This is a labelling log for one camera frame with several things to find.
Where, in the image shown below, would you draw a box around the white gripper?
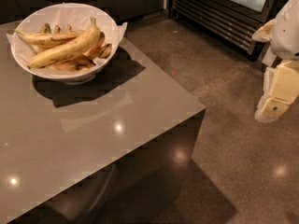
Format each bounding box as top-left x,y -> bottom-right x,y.
252,0 -> 299,123

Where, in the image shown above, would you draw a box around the yellow spotted rear banana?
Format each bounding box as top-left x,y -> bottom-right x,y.
15,30 -> 83,48

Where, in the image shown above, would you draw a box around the black glass-door refrigerator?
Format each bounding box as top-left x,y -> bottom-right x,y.
172,0 -> 288,59

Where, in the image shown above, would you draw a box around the bananas underneath in bowl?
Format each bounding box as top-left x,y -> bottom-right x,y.
39,31 -> 112,72

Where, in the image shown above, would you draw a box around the large yellow top banana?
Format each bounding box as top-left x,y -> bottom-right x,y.
27,17 -> 100,68

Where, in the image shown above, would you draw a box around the white paper liner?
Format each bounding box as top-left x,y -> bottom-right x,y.
6,2 -> 129,79

